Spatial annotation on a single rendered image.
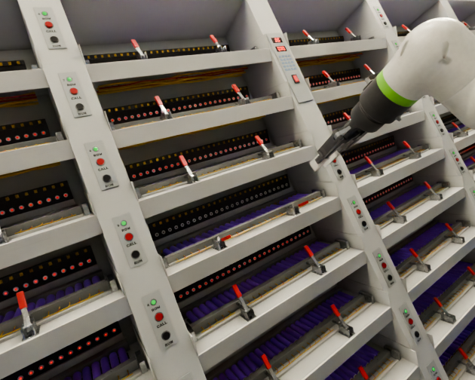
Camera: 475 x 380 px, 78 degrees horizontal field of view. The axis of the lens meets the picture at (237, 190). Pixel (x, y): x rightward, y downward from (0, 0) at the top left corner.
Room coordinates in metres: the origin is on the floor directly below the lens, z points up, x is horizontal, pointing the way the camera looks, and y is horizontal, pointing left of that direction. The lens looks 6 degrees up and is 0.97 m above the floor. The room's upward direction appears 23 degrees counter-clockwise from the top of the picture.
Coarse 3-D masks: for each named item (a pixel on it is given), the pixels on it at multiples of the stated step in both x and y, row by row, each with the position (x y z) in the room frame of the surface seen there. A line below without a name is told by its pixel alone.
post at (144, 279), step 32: (32, 0) 0.66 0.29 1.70; (32, 32) 0.65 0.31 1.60; (64, 32) 0.68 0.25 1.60; (64, 64) 0.67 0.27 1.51; (64, 96) 0.66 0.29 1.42; (96, 96) 0.69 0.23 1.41; (96, 128) 0.68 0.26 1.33; (96, 192) 0.66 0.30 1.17; (128, 192) 0.69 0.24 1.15; (128, 288) 0.65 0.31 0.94; (160, 288) 0.68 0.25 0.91; (160, 352) 0.66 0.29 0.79; (192, 352) 0.69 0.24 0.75
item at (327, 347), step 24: (336, 288) 1.11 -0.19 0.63; (360, 288) 1.06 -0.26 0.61; (312, 312) 1.01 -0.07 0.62; (336, 312) 0.92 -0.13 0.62; (360, 312) 0.98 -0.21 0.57; (384, 312) 0.96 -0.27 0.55; (264, 336) 0.95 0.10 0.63; (288, 336) 0.93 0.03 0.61; (312, 336) 0.91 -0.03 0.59; (336, 336) 0.91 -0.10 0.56; (360, 336) 0.91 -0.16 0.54; (240, 360) 0.89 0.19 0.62; (264, 360) 0.79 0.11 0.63; (288, 360) 0.85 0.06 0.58; (312, 360) 0.85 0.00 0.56; (336, 360) 0.86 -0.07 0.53
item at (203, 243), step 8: (296, 200) 0.98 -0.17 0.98; (304, 200) 0.98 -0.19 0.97; (280, 208) 0.93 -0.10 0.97; (264, 216) 0.90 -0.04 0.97; (272, 216) 0.91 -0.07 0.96; (240, 224) 0.87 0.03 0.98; (248, 224) 0.87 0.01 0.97; (256, 224) 0.88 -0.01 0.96; (224, 232) 0.83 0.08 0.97; (232, 232) 0.84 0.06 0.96; (208, 240) 0.80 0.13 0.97; (184, 248) 0.78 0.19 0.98; (192, 248) 0.78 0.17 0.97; (200, 248) 0.79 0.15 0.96; (168, 256) 0.75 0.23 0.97; (176, 256) 0.76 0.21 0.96; (184, 256) 0.77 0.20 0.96
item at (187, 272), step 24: (288, 192) 1.11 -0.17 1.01; (312, 192) 1.05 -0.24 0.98; (336, 192) 0.98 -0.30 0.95; (216, 216) 0.96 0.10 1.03; (288, 216) 0.91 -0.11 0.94; (312, 216) 0.93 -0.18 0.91; (168, 240) 0.88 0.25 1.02; (240, 240) 0.81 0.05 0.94; (264, 240) 0.83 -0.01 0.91; (192, 264) 0.73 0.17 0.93; (216, 264) 0.76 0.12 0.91
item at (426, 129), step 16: (368, 0) 1.32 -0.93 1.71; (352, 16) 1.40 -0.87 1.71; (368, 16) 1.34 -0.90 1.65; (384, 16) 1.35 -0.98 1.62; (352, 32) 1.43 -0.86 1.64; (368, 32) 1.37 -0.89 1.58; (384, 48) 1.34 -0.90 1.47; (368, 64) 1.43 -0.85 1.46; (384, 64) 1.37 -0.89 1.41; (400, 128) 1.43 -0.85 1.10; (416, 128) 1.37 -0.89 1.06; (432, 128) 1.32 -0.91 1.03; (448, 144) 1.34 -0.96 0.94; (448, 160) 1.32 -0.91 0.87; (416, 176) 1.47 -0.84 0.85; (464, 176) 1.34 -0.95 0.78; (448, 208) 1.41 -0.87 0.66; (464, 208) 1.35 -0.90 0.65
